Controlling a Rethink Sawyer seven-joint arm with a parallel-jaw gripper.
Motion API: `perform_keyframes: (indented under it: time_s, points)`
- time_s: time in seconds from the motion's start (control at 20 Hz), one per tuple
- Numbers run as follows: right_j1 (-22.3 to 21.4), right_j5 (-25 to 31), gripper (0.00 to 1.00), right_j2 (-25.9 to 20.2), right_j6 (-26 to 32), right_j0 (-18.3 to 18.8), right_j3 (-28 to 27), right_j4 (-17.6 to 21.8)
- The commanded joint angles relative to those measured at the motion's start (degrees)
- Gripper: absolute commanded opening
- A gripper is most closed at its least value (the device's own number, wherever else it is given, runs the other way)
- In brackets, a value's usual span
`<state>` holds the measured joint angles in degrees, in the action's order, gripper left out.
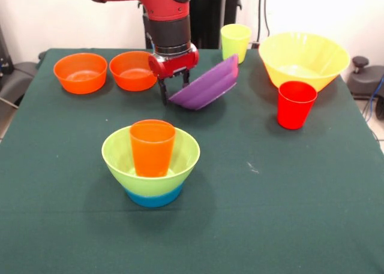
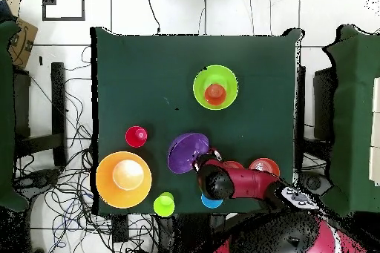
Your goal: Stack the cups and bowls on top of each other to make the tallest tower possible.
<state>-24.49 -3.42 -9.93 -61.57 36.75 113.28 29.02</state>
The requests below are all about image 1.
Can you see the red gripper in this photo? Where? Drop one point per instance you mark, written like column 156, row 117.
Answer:
column 174, row 65

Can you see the purple bowl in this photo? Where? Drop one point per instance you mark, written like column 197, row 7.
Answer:
column 207, row 88

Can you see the orange cup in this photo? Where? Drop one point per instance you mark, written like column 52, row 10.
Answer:
column 153, row 148

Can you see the lime green cup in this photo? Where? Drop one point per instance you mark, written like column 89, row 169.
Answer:
column 235, row 40

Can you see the green bowl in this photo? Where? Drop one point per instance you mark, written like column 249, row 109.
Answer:
column 186, row 160

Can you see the blue bowl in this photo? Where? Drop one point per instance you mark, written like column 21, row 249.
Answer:
column 153, row 200

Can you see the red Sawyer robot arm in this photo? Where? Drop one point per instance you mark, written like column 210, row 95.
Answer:
column 162, row 4

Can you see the orange bowl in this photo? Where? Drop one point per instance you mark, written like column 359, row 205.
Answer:
column 80, row 73
column 132, row 73

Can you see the red cup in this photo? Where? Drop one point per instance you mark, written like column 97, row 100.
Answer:
column 295, row 106

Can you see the large yellow bowl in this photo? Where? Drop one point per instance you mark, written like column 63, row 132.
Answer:
column 303, row 58

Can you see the dark green tablecloth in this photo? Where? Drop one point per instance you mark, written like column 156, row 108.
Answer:
column 192, row 235

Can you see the dark grey chair base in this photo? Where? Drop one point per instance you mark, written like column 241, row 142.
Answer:
column 18, row 79

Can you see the black chair base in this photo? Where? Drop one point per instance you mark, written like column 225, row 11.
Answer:
column 363, row 79

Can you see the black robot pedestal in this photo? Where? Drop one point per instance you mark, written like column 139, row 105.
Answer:
column 210, row 16

